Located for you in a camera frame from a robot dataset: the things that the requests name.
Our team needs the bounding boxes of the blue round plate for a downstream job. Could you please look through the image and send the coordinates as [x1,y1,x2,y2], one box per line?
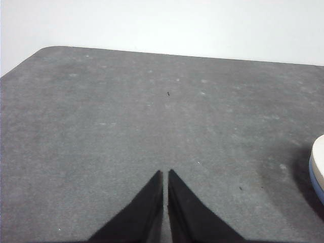
[308,155,324,206]

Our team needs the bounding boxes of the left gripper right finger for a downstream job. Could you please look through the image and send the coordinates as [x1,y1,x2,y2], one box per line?
[167,169,245,243]

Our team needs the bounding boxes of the white round plate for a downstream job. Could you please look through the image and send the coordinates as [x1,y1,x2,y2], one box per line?
[310,135,324,192]

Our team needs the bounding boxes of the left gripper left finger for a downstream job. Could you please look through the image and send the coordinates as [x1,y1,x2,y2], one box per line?
[87,170,164,243]

